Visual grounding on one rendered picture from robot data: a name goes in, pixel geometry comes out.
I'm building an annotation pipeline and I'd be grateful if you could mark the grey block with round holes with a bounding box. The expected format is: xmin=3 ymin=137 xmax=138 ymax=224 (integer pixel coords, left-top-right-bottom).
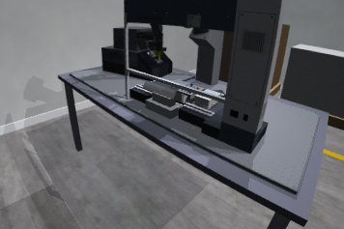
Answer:
xmin=177 ymin=89 xmax=196 ymax=101

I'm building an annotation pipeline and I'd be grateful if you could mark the grey perforated base plate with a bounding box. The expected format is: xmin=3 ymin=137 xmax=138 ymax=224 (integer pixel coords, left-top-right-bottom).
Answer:
xmin=70 ymin=68 xmax=320 ymax=195

